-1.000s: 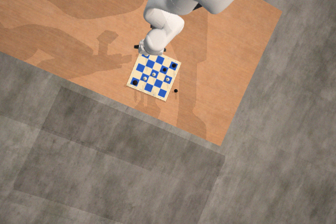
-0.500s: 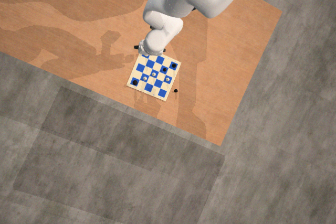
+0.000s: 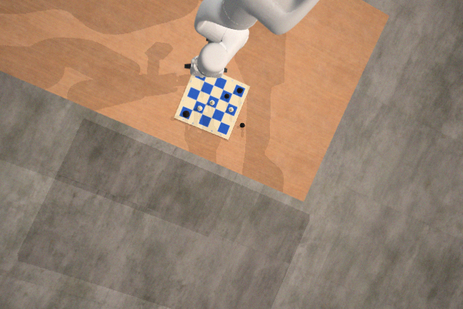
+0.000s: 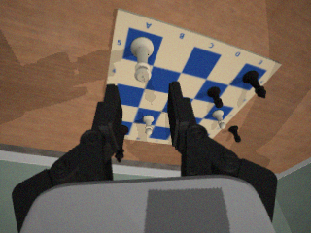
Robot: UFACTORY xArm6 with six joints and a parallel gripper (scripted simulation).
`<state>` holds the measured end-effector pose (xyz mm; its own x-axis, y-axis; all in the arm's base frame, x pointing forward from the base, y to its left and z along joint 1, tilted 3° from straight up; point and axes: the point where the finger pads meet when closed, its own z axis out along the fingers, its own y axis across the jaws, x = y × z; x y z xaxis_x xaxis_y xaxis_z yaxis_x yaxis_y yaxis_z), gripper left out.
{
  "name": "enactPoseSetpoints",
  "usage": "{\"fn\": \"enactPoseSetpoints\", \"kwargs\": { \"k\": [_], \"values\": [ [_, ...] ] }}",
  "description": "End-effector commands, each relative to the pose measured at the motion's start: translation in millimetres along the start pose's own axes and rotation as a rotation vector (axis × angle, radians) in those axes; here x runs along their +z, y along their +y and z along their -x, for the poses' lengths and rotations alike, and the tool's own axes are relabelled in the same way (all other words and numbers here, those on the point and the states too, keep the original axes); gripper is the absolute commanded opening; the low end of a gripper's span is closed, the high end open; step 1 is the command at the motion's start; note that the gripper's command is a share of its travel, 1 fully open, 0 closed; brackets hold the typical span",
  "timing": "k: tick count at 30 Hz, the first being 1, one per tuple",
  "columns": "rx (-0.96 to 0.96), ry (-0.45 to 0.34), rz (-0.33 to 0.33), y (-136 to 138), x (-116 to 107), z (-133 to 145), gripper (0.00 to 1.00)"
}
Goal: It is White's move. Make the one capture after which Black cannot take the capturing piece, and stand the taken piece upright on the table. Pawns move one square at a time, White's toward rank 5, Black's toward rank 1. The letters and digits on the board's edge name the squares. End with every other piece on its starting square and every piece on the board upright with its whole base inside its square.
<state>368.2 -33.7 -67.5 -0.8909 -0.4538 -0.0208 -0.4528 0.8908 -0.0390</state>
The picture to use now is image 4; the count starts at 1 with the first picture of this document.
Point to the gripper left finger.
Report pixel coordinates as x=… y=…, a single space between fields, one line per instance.
x=87 y=157

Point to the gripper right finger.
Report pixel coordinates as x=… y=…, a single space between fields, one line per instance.
x=201 y=155

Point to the blue and cream chessboard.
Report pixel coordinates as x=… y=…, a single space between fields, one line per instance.
x=197 y=61

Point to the white chess pawn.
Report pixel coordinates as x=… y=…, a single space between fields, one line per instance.
x=148 y=120
x=218 y=114

